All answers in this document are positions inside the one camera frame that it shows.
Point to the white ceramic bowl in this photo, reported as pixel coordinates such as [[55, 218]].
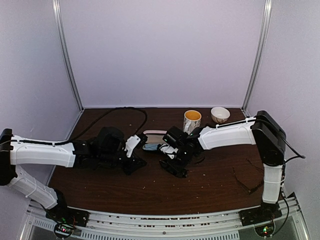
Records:
[[220, 115]]

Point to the patterned mug yellow inside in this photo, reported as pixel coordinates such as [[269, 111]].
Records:
[[191, 120]]

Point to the left aluminium frame post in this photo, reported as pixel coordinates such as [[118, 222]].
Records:
[[65, 53]]

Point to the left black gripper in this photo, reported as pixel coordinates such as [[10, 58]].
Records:
[[131, 167]]

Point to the front aluminium rail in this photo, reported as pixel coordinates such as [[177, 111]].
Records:
[[224, 225]]

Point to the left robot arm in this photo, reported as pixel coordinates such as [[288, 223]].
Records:
[[108, 149]]

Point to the right aluminium frame post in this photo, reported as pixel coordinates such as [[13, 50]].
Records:
[[263, 35]]

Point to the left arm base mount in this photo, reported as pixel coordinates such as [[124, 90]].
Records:
[[67, 219]]

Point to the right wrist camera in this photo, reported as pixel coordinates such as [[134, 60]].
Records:
[[168, 150]]

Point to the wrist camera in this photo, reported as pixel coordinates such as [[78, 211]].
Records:
[[168, 150], [134, 141]]

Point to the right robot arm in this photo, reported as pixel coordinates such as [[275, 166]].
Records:
[[260, 134]]

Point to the black glasses case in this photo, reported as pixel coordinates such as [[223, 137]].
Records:
[[155, 136]]

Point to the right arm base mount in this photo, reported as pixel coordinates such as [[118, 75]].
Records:
[[262, 218]]

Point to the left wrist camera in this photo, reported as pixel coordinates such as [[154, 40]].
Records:
[[134, 141]]

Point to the blue cleaning cloth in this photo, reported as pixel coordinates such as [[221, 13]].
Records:
[[151, 147]]

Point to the aluminium frame post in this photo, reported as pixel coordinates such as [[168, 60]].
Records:
[[65, 53], [263, 35]]

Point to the tortoise frame glasses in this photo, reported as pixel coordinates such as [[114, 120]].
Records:
[[249, 179]]

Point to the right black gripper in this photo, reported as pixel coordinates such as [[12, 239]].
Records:
[[177, 168]]

